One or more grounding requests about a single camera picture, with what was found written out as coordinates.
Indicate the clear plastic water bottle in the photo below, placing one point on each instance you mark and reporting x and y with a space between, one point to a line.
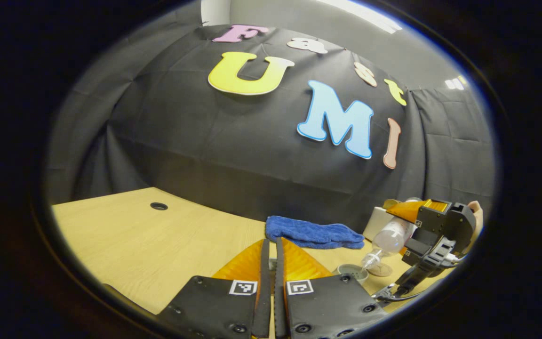
391 238

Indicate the long ceiling light panel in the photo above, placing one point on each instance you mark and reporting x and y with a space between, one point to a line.
370 14

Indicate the white toaster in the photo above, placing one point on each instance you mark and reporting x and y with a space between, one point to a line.
374 221

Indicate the brown bread slice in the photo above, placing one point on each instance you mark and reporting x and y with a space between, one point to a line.
388 203

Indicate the black backdrop cloth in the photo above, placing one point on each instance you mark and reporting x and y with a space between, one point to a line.
228 155

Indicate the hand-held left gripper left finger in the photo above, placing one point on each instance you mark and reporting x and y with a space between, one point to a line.
264 292

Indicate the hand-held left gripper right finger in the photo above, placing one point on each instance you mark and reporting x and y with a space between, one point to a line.
279 292

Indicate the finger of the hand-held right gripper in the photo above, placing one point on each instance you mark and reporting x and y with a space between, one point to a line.
433 216
419 252

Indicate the blue towel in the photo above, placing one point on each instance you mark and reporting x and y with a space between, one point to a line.
308 233

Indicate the small ceiling light panel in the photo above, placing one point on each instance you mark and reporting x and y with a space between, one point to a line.
455 83

